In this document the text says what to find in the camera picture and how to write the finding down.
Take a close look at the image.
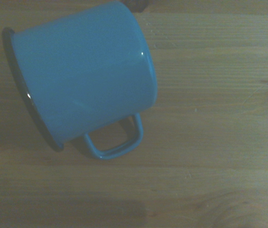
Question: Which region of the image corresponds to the blue enamel mug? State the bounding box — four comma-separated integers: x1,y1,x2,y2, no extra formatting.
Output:
1,0,158,160

